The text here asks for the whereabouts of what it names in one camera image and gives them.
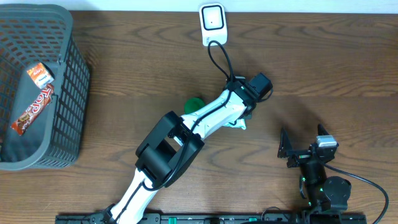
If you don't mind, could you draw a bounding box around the light blue tissue packet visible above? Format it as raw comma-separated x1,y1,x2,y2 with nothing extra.
224,119,246,130

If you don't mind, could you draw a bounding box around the green lidded jar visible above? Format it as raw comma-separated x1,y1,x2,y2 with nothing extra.
184,98,206,114

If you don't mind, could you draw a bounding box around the small orange snack packet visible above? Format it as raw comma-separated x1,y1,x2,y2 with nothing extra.
27,62,55,89

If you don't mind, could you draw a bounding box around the red chocolate bar wrapper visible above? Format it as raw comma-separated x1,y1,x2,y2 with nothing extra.
11,84,54,136

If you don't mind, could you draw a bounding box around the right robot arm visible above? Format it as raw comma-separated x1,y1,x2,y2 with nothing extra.
277,124,351,223

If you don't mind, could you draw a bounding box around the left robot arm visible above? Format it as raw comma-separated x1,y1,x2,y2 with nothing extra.
88,73,273,223

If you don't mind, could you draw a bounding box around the white barcode scanner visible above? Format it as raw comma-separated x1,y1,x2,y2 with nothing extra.
199,3,228,47

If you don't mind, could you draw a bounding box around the grey plastic mesh basket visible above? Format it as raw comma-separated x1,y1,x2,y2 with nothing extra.
1,4,90,171

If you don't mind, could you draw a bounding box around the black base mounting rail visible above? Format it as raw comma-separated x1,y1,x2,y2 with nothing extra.
55,210,367,224

